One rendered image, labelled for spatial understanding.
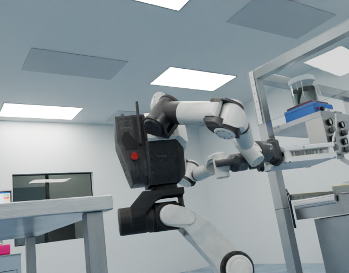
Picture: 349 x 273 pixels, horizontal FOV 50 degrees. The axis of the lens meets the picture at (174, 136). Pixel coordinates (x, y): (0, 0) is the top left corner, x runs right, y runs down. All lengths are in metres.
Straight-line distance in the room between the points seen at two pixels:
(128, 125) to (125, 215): 0.37
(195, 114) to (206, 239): 0.55
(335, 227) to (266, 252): 4.86
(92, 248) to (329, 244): 1.66
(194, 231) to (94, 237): 0.73
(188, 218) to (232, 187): 6.00
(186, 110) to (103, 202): 0.60
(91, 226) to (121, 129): 0.74
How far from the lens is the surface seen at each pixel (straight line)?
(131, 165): 1.55
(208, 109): 1.33
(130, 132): 1.58
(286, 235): 2.24
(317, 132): 2.17
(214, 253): 1.63
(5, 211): 0.86
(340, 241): 2.30
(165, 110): 1.43
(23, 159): 6.70
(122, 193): 7.12
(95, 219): 0.91
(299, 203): 2.26
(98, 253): 0.91
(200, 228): 1.59
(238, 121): 1.33
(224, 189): 7.73
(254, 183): 7.10
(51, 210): 0.87
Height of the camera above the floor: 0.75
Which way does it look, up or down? 14 degrees up
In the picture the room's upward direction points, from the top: 8 degrees counter-clockwise
